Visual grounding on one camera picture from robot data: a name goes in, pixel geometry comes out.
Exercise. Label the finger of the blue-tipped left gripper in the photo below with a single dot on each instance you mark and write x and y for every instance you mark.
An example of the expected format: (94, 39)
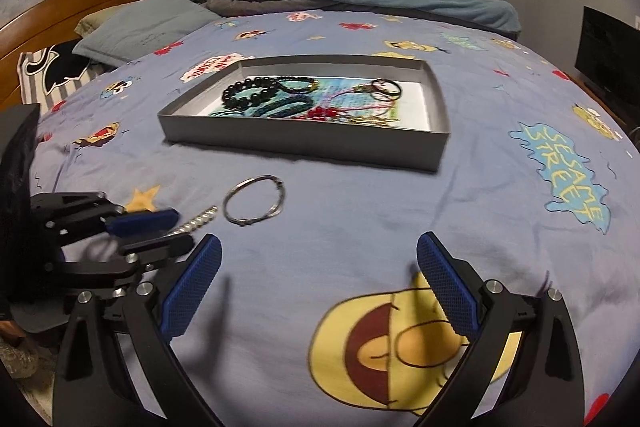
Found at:
(142, 223)

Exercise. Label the olive green pillow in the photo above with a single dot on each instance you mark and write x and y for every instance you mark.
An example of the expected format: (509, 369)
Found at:
(93, 21)

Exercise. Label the grey shallow cardboard tray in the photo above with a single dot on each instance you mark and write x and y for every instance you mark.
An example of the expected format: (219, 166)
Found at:
(402, 148)

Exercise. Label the black television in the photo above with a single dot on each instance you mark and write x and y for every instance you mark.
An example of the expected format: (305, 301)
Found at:
(608, 56)

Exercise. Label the person's hand holding gripper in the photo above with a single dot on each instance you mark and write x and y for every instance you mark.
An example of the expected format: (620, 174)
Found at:
(11, 331)

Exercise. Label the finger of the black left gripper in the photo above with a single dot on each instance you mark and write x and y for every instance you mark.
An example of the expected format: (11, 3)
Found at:
(158, 250)

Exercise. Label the printed paper sheet in tray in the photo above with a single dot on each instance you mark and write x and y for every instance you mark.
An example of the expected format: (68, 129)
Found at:
(375, 102)

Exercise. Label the teal thin bangle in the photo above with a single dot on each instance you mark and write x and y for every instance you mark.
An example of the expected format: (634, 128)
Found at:
(227, 113)

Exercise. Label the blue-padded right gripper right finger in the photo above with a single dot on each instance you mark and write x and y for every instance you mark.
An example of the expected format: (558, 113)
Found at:
(544, 386)

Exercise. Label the striped black white pillow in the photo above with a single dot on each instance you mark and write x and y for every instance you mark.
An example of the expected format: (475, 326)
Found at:
(48, 76)

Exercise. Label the teal folded blanket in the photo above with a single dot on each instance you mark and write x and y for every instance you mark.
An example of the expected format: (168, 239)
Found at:
(495, 15)

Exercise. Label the wooden tv stand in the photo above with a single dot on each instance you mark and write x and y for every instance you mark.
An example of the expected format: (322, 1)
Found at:
(625, 114)

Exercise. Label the wooden headboard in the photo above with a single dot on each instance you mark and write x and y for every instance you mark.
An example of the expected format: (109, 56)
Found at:
(47, 23)

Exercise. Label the blue Sesame Street bedsheet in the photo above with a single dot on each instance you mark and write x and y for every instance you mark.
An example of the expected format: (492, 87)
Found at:
(318, 317)

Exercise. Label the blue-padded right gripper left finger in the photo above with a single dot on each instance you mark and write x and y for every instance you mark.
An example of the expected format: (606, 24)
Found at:
(117, 368)

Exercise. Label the grey-blue pillow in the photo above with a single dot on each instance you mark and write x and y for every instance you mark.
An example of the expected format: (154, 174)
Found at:
(141, 28)

